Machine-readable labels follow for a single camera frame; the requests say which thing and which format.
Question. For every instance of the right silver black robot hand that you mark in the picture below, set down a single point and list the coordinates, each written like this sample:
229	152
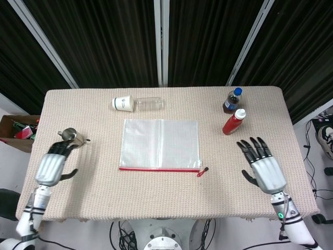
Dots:
268	174

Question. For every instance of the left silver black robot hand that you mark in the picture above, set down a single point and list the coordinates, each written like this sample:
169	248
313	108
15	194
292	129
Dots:
49	169

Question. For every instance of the clear zip pouch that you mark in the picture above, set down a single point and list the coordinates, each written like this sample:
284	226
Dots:
158	143

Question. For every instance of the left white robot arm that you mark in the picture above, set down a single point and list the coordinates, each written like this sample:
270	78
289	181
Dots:
32	211

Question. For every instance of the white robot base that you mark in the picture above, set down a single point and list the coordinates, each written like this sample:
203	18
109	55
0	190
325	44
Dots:
162	234

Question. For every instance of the brown cardboard box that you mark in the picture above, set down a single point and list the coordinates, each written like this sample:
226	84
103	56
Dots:
18	144

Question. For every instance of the small steel pitcher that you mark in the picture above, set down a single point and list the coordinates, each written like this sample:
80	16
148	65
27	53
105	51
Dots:
71	134

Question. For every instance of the red item in box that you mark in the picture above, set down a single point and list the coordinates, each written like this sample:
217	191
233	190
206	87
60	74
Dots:
24	132

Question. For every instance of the red sauce bottle white cap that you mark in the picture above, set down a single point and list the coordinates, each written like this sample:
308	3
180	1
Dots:
232	125

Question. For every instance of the beige woven tablecloth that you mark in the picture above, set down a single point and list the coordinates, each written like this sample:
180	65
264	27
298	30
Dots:
104	203

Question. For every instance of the black white sneaker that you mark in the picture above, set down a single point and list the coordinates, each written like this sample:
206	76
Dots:
325	138

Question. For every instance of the cola bottle blue cap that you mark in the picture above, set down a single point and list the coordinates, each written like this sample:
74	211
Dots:
231	104

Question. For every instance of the white paper cup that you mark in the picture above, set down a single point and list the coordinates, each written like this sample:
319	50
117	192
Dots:
122	103

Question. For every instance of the clear plastic jar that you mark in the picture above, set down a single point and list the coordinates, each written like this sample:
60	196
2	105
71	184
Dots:
151	104

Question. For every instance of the black pleated curtain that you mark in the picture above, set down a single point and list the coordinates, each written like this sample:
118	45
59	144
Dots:
104	39

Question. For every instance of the silver aluminium frame post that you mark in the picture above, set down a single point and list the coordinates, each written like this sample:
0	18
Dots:
161	41
251	41
41	41

